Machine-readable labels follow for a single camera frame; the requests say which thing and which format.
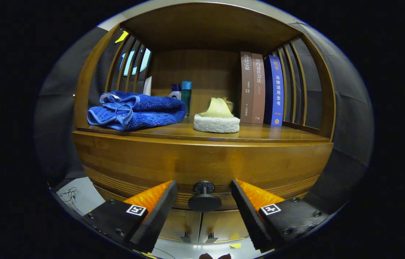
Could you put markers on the wooden cabinet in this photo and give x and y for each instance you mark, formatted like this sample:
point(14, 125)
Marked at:
point(195, 72)

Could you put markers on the blue book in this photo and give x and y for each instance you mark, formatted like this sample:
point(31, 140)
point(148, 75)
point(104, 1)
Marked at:
point(277, 90)

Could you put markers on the teal bottle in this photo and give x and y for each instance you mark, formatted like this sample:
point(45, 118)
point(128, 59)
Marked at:
point(186, 93)

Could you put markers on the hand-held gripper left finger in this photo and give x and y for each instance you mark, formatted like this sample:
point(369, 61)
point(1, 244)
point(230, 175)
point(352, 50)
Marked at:
point(157, 219)

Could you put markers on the white bottle with blue cap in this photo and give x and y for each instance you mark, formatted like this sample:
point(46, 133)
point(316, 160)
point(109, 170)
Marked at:
point(176, 95)

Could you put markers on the blue folded towel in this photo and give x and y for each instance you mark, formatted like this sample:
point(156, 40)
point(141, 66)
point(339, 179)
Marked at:
point(152, 108)

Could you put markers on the black drawer knob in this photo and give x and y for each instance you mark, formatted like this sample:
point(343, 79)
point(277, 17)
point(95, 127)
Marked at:
point(204, 203)

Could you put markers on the wooden cabinet door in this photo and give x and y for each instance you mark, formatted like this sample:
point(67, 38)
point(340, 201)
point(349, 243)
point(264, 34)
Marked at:
point(177, 225)
point(227, 225)

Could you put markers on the beige lidded tea cup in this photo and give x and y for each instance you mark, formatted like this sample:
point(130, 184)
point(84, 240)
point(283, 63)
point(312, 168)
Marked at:
point(230, 106)

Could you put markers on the yellow-green scrub sponge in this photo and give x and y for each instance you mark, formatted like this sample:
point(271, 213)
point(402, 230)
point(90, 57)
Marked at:
point(217, 124)

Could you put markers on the wooden countertop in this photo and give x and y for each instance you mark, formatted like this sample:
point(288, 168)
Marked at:
point(260, 132)

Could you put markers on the reddish brown book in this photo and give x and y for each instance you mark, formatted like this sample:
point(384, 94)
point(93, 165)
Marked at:
point(258, 90)

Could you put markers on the yellow floor sticker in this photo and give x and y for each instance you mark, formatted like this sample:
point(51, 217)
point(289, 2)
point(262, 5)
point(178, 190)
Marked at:
point(235, 245)

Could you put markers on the wooden drawer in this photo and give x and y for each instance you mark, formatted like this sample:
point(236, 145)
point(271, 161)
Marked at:
point(134, 162)

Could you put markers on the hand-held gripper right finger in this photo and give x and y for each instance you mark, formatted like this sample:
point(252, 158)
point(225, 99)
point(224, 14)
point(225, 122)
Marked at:
point(249, 216)

